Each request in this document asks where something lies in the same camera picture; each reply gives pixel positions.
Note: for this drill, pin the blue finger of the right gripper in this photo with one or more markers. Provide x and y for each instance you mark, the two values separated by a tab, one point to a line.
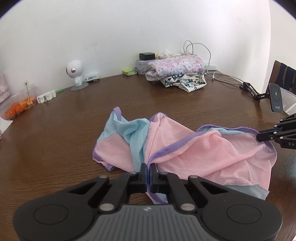
283	133

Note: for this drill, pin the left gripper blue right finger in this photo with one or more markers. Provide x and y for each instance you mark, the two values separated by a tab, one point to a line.
174	189

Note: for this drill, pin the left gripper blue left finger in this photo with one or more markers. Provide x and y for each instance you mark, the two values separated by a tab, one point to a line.
120	189

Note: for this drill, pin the pink blue mesh garment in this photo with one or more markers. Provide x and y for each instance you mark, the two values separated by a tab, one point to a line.
231	157

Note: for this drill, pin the wooden chair with cushion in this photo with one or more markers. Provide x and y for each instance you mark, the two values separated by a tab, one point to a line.
284	77

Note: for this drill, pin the white power strip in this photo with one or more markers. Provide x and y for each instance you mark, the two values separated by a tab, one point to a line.
211	67

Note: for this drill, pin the folded cream teal-flower cloth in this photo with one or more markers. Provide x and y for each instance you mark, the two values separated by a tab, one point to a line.
187	82

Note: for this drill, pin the white digital clock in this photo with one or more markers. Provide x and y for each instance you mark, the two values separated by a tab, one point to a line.
94	77

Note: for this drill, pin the green sponge pack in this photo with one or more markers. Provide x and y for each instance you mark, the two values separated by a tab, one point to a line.
129	72

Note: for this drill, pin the folded pink floral cloth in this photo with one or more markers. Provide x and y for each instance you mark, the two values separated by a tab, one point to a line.
183	64

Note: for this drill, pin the white robot figurine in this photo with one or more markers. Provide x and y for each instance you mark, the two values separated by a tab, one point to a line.
75	70

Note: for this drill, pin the small black box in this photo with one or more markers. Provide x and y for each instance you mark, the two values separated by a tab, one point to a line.
147	56

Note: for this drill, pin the clear box of orange fruit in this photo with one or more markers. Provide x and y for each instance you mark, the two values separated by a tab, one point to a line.
19	103

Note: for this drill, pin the black wireless charger stand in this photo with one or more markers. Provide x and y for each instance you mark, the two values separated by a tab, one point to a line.
273	94

